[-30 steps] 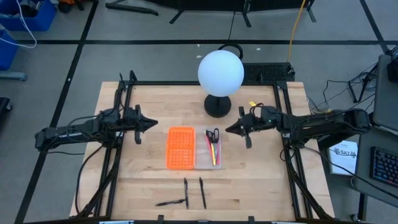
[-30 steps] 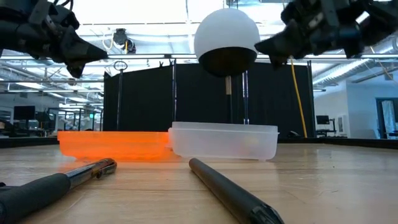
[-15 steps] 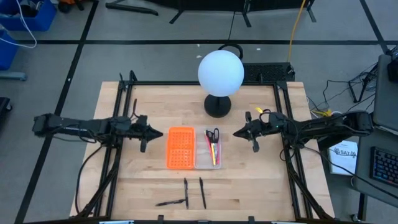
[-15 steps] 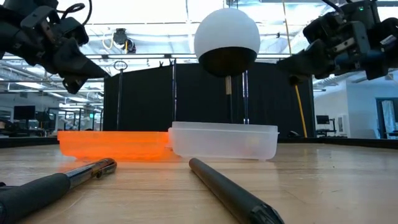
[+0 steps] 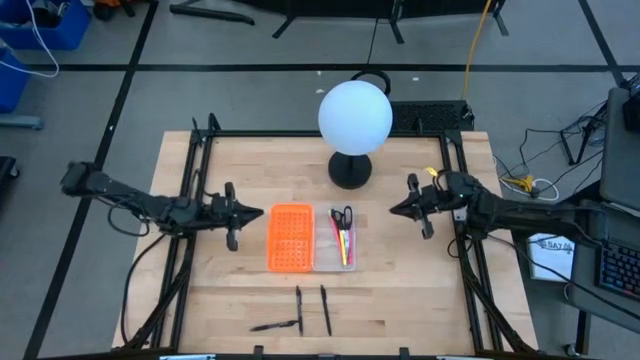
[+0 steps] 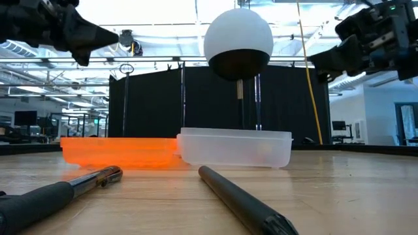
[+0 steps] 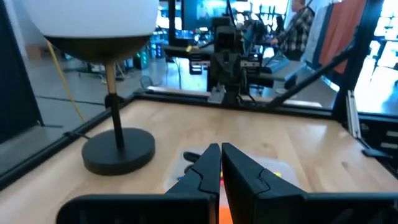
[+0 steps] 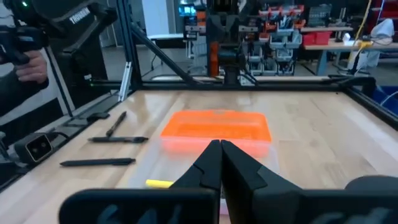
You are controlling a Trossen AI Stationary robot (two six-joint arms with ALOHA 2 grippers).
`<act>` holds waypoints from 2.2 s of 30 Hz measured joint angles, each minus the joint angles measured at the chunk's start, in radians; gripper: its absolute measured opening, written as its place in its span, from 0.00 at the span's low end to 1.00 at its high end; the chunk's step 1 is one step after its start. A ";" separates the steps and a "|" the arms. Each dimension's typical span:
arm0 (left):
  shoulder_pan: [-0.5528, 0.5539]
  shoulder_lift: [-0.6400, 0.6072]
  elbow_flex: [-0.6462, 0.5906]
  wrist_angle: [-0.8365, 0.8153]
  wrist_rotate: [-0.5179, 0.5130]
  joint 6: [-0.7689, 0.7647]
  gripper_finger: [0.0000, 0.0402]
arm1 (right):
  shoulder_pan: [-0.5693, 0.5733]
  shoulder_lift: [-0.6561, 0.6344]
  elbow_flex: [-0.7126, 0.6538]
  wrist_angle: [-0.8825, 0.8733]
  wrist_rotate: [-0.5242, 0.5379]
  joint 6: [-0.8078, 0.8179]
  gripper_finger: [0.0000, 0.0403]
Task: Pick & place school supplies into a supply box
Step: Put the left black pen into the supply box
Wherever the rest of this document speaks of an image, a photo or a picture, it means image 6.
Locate blue framed door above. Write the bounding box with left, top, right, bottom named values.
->
left=394, top=102, right=418, bottom=146

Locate large black monitor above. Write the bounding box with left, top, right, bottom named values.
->
left=14, top=110, right=38, bottom=127

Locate ceiling cable reel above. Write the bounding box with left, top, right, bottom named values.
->
left=117, top=29, right=144, bottom=57

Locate translucent white supply box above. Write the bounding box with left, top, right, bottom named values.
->
left=176, top=127, right=293, bottom=169

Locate chrome pole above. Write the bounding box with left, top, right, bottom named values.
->
left=254, top=74, right=262, bottom=131

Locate black curtain frame pole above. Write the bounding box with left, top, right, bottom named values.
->
left=180, top=61, right=187, bottom=128

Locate white globe lamp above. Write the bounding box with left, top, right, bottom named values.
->
left=203, top=8, right=274, bottom=82

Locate translucent orange box lid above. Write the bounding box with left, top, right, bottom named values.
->
left=60, top=136, right=184, bottom=170

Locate yellow hanging cable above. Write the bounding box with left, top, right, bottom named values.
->
left=295, top=0, right=324, bottom=146

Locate black grip pen metal clip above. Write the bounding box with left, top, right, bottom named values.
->
left=0, top=165, right=123, bottom=235

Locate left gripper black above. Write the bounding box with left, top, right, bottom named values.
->
left=0, top=0, right=120, bottom=67

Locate dark grey marker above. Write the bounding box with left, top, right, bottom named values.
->
left=198, top=165, right=299, bottom=235

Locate white wall device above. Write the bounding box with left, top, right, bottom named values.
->
left=354, top=119, right=364, bottom=142

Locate stand with ring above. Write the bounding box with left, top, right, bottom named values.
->
left=119, top=63, right=135, bottom=138

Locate black metal frame rack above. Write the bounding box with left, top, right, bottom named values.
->
left=48, top=112, right=108, bottom=138

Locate black curtain partition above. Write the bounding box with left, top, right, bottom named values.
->
left=108, top=63, right=331, bottom=146

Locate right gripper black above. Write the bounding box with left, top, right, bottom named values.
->
left=308, top=0, right=418, bottom=84

